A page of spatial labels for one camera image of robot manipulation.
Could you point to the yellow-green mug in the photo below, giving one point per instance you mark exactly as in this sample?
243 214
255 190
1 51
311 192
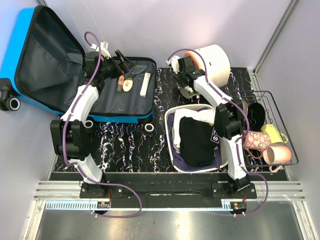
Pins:
276 137

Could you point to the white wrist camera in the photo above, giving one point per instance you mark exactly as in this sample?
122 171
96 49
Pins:
173 62
104 49

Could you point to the black bowl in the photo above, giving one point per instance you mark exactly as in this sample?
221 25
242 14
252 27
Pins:
256 116

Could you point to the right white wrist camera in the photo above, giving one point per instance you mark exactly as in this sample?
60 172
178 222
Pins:
173 62

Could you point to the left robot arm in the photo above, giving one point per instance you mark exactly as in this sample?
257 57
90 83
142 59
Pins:
70 134

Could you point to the detached black white wheel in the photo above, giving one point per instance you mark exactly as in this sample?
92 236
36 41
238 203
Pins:
148 129

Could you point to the aluminium rail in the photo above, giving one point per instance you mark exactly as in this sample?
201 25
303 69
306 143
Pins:
70 190

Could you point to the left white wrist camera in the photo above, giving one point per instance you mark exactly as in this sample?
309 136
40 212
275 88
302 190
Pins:
104 49

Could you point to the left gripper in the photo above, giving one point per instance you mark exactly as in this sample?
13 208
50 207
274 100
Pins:
122 68

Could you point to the blue fish-print suitcase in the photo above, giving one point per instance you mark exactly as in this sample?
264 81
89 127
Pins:
42 66

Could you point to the white plastic basin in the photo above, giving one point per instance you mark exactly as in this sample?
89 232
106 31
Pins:
197 140

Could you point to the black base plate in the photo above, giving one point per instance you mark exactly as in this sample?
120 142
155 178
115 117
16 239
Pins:
209 189

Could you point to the black cloth garment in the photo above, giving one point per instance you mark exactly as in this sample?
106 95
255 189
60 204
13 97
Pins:
199 145

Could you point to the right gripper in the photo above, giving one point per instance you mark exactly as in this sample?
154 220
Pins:
182 84

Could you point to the cream cylindrical drawer box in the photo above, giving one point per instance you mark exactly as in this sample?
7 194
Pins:
209 69

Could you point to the peach gradient mug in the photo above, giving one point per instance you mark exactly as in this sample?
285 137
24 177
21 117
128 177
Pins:
276 157

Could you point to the grey speckled plate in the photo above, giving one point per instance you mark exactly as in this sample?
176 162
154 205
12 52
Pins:
245 106

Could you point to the black wire dish rack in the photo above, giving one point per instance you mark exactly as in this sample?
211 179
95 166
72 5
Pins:
272 115

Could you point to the pink patterned mug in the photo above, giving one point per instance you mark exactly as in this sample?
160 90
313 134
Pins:
257 141

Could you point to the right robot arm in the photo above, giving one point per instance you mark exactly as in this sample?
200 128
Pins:
229 120

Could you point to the purple cloth garment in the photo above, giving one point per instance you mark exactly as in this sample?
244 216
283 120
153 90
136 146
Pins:
190 167

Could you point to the white rectangular tube box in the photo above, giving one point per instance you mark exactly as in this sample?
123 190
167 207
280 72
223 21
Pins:
145 83

